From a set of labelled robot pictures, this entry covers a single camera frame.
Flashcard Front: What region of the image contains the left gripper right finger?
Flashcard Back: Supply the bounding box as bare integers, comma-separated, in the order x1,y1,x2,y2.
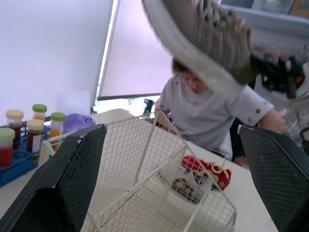
237,124,309,232

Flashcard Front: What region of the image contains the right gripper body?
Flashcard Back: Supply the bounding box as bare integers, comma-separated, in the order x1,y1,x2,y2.
250,54,299,99

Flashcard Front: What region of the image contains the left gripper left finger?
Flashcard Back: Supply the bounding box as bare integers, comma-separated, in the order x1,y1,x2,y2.
0,123,108,232

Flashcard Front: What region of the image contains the large grey lace-up shoe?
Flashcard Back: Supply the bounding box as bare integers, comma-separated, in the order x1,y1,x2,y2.
141,0,259,102

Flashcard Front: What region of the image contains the blue jar rack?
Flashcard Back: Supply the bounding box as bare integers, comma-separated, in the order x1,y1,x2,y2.
0,120,53,188

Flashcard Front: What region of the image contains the cream-lidded jar with brown contents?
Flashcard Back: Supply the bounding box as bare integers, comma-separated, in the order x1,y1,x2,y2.
26,118,45,159

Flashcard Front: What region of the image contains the green-lidded jar with yellow contents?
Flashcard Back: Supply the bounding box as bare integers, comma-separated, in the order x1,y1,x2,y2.
50,112,67,151

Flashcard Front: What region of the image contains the green-lidded jar with red contents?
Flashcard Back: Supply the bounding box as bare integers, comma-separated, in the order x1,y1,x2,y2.
0,127,16,167

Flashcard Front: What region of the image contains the purple plastic bag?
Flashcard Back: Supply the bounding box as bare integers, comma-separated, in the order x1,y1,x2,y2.
62,113,97,135

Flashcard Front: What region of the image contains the cream-lidded jar with dark contents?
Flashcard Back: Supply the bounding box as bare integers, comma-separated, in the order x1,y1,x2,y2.
6,109,25,150

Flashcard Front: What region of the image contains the green-lidded jar with orange contents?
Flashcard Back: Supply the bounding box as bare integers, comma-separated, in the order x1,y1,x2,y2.
32,103,48,122

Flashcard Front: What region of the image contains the person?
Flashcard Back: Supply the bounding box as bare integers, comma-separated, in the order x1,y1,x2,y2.
154,59,286,168

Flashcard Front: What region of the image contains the clear pack with brown contents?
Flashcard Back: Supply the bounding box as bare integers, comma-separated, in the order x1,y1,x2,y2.
169,166,213,204

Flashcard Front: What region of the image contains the cream wire basket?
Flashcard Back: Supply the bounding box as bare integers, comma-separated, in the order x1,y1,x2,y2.
38,110,238,232

